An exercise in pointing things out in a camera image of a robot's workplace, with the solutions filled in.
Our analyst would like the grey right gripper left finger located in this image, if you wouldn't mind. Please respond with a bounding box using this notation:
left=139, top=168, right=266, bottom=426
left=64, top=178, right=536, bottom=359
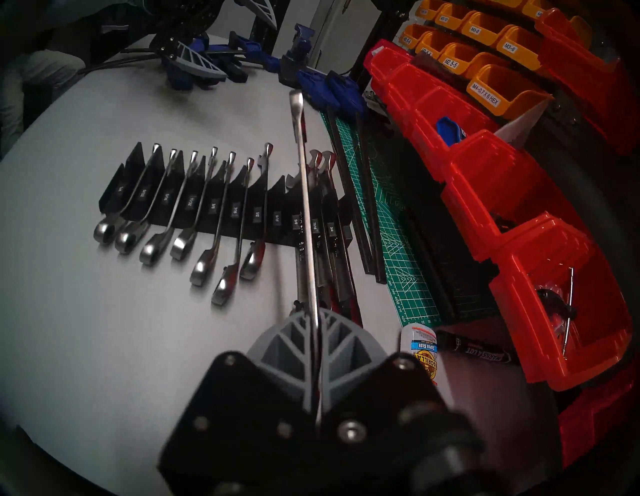
left=159, top=310, right=320, bottom=496

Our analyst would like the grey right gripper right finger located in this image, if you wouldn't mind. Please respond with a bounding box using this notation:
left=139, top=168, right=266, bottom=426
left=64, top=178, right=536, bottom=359
left=319, top=308, right=452, bottom=452

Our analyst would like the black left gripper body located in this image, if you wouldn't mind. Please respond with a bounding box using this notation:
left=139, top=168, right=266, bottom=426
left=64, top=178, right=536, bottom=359
left=125, top=0, right=236, bottom=52

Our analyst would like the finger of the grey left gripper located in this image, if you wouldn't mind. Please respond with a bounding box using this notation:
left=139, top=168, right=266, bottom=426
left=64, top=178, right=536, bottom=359
left=171, top=40, right=229, bottom=83
left=235, top=0, right=279, bottom=31

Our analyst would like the dark blue spray bottle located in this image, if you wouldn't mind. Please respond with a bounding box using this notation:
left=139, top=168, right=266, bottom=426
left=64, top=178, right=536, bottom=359
left=277, top=22, right=317, bottom=88

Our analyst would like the white super glue bottle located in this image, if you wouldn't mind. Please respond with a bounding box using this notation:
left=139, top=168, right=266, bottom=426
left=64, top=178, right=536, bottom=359
left=399, top=322, right=441, bottom=388

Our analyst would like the large chrome combination wrench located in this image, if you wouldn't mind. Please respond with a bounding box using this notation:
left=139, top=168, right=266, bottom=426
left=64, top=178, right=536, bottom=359
left=322, top=150, right=363, bottom=326
left=307, top=150, right=346, bottom=321
left=285, top=172, right=313, bottom=311

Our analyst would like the black permanent marker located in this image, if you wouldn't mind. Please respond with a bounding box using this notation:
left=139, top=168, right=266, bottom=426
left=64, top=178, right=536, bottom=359
left=435, top=330, right=521, bottom=366

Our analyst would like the black wrench holder rack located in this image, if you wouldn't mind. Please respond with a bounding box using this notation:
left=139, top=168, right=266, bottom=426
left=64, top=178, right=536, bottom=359
left=98, top=141, right=356, bottom=248

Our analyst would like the green cutting mat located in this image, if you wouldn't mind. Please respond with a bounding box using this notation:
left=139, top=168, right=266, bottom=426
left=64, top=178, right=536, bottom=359
left=320, top=107, right=501, bottom=328

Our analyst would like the yellow screw bin M2.5-5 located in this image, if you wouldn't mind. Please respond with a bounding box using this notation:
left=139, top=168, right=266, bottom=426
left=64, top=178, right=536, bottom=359
left=436, top=42, right=496, bottom=76

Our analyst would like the black metal hand tool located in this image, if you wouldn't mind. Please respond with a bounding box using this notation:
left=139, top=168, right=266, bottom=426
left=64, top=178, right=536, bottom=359
left=535, top=267, right=578, bottom=358

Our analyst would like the yellow screw bin M3-8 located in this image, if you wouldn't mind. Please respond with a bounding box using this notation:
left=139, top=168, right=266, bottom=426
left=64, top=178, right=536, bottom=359
left=460, top=11, right=511, bottom=46

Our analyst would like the small blue part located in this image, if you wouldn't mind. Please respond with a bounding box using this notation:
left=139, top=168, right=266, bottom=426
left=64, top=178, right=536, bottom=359
left=436, top=116, right=468, bottom=147

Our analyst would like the yellow screw bin M4 HEX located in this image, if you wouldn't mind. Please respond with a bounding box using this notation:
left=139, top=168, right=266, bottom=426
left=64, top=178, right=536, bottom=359
left=466, top=64, right=555, bottom=120

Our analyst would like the yellow screw bin M3-6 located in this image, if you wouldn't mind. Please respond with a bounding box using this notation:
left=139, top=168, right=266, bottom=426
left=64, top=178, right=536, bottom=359
left=495, top=25, right=546, bottom=71

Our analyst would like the white user manual sheet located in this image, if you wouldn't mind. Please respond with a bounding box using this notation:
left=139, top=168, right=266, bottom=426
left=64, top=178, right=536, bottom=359
left=492, top=92, right=553, bottom=151

